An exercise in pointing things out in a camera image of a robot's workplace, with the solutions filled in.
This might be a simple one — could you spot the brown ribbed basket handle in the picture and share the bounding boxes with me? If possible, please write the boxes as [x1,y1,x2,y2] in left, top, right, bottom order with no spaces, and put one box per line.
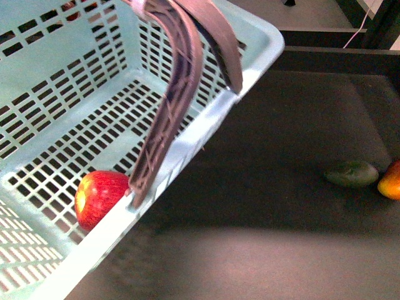
[126,1,203,208]

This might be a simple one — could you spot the red apple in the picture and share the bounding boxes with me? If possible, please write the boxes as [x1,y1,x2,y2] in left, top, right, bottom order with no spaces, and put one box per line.
[74,171,129,231]

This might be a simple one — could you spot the brown smooth basket handle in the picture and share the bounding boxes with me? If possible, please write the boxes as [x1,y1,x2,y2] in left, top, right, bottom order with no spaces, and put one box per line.
[177,0,243,94]

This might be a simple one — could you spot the light teal plastic basket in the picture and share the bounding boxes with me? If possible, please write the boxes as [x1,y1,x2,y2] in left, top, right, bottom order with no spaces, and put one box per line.
[1,1,284,299]

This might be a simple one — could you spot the green avocado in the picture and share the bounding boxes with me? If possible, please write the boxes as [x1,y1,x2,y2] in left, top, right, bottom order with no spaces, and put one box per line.
[323,160,379,188]

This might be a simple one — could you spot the white zip tie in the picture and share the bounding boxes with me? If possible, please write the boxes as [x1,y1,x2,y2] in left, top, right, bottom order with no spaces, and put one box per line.
[130,0,147,19]

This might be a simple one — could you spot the dark shelf tray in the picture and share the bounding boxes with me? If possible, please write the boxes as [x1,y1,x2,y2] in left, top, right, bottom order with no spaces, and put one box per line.
[232,1,366,48]

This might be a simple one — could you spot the yellow red mango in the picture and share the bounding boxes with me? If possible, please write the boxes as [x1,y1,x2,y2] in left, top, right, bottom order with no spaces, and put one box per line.
[377,160,400,201]

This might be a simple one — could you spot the dark metal bracket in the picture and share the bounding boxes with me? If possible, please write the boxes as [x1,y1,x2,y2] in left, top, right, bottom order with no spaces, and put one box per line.
[282,0,296,7]

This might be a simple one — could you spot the black shelf post right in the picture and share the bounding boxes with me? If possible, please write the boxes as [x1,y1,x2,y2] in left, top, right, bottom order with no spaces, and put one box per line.
[361,0,399,50]

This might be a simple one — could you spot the white cable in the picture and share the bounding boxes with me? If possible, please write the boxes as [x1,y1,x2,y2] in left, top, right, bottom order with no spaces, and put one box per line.
[342,0,379,49]

